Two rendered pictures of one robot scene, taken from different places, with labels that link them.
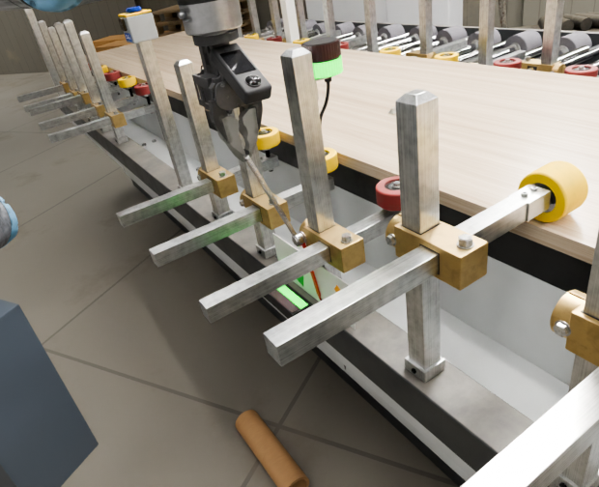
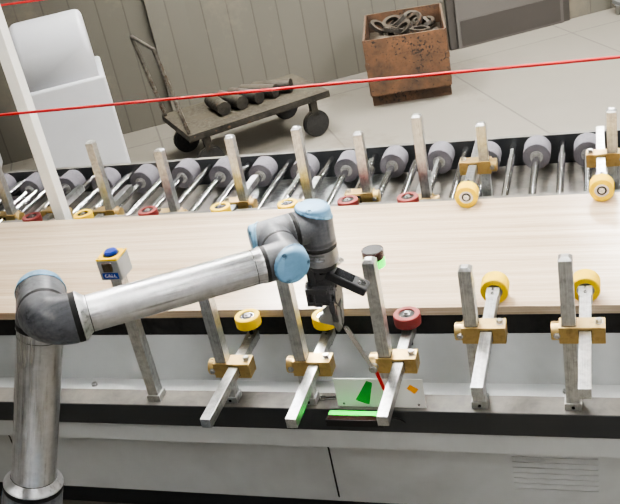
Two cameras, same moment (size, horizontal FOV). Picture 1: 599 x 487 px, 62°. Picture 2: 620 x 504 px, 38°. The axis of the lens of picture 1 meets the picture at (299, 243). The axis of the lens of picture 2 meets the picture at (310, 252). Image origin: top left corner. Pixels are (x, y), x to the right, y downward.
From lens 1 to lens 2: 1.90 m
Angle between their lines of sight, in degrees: 36
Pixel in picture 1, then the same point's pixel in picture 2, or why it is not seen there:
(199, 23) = (329, 261)
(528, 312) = (501, 354)
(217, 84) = (335, 290)
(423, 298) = not seen: hidden behind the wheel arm
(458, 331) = (462, 388)
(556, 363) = (524, 375)
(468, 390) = (508, 400)
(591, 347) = (569, 337)
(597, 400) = (586, 347)
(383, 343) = (448, 405)
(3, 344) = not seen: outside the picture
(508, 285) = not seen: hidden behind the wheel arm
